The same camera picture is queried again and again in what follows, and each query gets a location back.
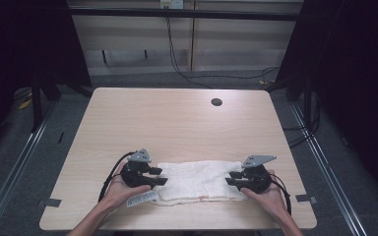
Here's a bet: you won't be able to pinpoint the dark curtain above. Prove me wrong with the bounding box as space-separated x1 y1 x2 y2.
0 0 93 161
275 0 378 201

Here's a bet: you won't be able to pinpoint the person's left hand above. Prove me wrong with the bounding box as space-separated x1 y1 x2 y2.
105 161 153 211

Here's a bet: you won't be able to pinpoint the black horizontal frame bar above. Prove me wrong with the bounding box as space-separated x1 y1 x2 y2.
68 7 302 22

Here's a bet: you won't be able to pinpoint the person's right hand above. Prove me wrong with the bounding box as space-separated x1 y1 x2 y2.
240 168 288 215

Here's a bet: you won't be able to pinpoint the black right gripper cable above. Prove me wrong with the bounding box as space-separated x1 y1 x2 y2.
270 173 292 216

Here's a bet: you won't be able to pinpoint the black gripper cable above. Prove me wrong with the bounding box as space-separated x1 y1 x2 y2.
97 150 136 203
270 173 292 216

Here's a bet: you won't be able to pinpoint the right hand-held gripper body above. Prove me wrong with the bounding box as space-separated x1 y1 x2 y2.
236 154 278 195

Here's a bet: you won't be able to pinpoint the black wall cable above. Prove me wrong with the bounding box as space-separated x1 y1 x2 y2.
164 7 281 89

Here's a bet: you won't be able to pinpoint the metal floor rail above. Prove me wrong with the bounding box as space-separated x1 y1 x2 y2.
0 100 59 236
289 102 372 236

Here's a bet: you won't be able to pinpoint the white wall socket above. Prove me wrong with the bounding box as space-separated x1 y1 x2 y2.
159 0 185 10

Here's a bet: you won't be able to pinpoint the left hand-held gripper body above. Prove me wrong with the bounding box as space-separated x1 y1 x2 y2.
120 148 155 190

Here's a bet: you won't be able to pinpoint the black floor cables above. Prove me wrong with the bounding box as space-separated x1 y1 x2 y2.
281 90 322 149

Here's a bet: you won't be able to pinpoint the black metal stand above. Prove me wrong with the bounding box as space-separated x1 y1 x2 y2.
30 76 62 133

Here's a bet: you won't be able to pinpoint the white muslin cloth with label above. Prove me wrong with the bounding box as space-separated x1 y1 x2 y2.
126 159 249 208

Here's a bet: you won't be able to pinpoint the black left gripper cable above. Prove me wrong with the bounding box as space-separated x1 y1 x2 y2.
97 150 136 203

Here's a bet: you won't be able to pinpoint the grey tape strip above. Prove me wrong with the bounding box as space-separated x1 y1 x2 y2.
295 193 319 206
43 197 63 208

